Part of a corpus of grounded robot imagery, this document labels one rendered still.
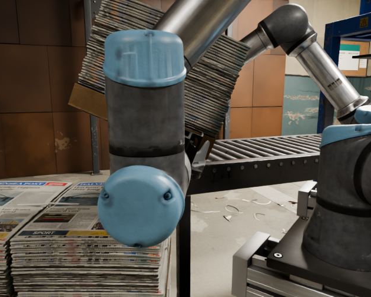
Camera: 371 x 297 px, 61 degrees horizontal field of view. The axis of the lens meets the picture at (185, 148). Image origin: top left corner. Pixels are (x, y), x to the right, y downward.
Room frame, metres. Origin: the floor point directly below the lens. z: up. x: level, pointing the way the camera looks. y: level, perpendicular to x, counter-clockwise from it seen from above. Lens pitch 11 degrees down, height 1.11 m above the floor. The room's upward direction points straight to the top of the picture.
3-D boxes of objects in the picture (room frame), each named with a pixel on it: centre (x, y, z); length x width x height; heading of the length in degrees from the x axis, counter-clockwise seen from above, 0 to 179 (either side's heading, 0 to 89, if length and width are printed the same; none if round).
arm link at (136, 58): (0.33, 0.04, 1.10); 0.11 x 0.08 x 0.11; 14
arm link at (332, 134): (0.52, -0.30, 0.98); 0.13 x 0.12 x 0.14; 14
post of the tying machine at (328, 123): (2.33, -1.04, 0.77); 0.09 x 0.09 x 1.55; 20
